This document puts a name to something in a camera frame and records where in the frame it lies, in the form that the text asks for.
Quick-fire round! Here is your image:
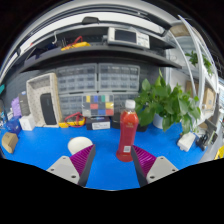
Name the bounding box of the beige perforated tray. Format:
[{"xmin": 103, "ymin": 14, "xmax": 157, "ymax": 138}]
[{"xmin": 25, "ymin": 72, "xmax": 63, "ymax": 129}]

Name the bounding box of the dark grey upright box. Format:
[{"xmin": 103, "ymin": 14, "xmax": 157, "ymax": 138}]
[{"xmin": 18, "ymin": 90, "xmax": 32, "ymax": 117}]

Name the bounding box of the red drink bottle white cap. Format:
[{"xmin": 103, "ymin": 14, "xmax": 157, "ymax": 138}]
[{"xmin": 116, "ymin": 99, "xmax": 140, "ymax": 162}]

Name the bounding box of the white metal shelf unit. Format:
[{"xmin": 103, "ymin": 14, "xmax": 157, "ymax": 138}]
[{"xmin": 166, "ymin": 14, "xmax": 224, "ymax": 134}]

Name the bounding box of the white ceramic mug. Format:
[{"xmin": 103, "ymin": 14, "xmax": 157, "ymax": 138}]
[{"xmin": 67, "ymin": 136, "xmax": 94, "ymax": 156}]

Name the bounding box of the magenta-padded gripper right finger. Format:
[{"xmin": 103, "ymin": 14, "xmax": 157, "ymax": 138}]
[{"xmin": 130, "ymin": 144, "xmax": 180, "ymax": 188}]

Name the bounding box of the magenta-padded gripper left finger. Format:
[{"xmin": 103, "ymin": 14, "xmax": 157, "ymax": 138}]
[{"xmin": 45, "ymin": 143, "xmax": 97, "ymax": 187}]

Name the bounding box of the dark overhead shelf unit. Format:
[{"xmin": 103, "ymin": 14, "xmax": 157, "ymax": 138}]
[{"xmin": 0, "ymin": 14, "xmax": 183, "ymax": 79}]

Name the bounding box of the grey drawer cabinet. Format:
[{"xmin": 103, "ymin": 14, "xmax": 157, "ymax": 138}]
[
  {"xmin": 113, "ymin": 92, "xmax": 139, "ymax": 113},
  {"xmin": 55, "ymin": 63, "xmax": 98, "ymax": 95},
  {"xmin": 97, "ymin": 62, "xmax": 141, "ymax": 93},
  {"xmin": 58, "ymin": 93, "xmax": 84, "ymax": 118}
]

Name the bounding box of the white power adapter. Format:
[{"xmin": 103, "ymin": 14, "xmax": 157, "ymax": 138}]
[{"xmin": 177, "ymin": 132, "xmax": 197, "ymax": 153}]

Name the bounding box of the clear organizer with coloured parts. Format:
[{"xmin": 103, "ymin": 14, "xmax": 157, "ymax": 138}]
[{"xmin": 81, "ymin": 94, "xmax": 115, "ymax": 118}]

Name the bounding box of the green potted plant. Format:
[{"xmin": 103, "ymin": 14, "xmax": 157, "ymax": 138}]
[{"xmin": 134, "ymin": 68, "xmax": 202, "ymax": 134}]

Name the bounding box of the black desk clamp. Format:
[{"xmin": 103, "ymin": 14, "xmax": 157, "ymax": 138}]
[{"xmin": 195, "ymin": 119, "xmax": 218, "ymax": 152}]

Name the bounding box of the black box with white label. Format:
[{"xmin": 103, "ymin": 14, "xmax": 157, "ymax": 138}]
[{"xmin": 85, "ymin": 116, "xmax": 112, "ymax": 131}]

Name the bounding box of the black rounded pouch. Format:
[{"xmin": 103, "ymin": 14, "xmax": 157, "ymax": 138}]
[{"xmin": 39, "ymin": 92, "xmax": 58, "ymax": 126}]

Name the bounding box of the brown cardboard box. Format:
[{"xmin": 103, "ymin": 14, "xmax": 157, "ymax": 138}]
[{"xmin": 1, "ymin": 131, "xmax": 20, "ymax": 154}]

